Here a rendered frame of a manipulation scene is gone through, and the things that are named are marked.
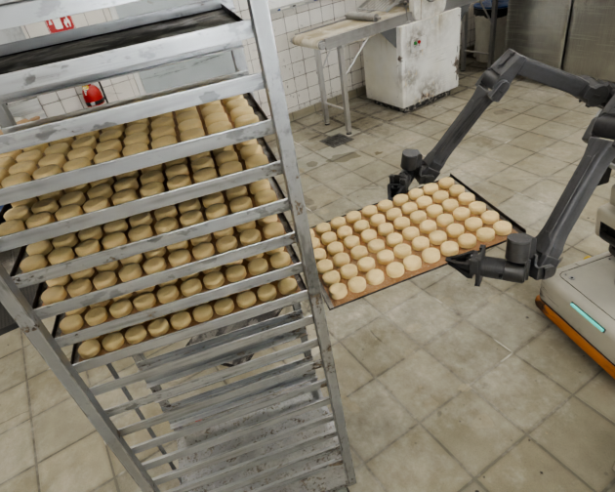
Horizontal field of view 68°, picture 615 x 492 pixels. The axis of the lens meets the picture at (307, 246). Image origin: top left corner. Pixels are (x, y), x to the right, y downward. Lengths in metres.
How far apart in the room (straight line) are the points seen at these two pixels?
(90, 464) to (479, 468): 1.68
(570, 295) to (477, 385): 0.58
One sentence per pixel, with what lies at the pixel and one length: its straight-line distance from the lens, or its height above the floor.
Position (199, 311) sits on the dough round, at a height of 1.06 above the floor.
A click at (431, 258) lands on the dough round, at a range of 1.32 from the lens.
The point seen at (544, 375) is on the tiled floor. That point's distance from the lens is 2.39.
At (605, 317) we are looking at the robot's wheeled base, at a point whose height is 0.28.
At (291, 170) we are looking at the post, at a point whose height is 1.41.
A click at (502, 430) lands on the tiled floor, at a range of 2.18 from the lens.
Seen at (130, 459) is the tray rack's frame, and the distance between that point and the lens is 1.47.
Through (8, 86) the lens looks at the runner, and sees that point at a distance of 0.92.
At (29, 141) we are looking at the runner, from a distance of 0.94.
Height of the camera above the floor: 1.82
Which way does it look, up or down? 35 degrees down
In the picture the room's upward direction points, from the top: 11 degrees counter-clockwise
